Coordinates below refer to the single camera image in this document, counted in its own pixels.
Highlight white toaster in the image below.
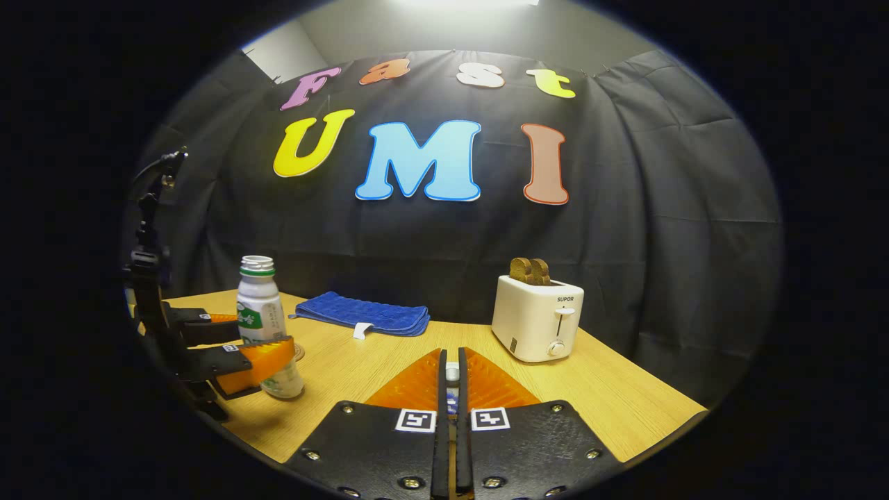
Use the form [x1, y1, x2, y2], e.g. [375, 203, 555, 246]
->
[491, 274, 585, 363]

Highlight white green-label water bottle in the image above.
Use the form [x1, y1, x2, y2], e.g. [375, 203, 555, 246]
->
[236, 255, 305, 400]

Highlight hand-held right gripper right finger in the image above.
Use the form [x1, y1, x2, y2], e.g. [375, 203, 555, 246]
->
[456, 346, 622, 500]

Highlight ceiling light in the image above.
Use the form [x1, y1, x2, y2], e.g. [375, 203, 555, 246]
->
[396, 0, 542, 9]

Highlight black backdrop cloth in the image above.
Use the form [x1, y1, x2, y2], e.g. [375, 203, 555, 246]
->
[135, 47, 786, 403]

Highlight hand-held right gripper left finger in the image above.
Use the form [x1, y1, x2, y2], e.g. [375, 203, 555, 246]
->
[285, 347, 449, 500]

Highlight folded blue cloth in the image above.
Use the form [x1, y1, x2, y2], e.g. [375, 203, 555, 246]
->
[288, 291, 431, 340]

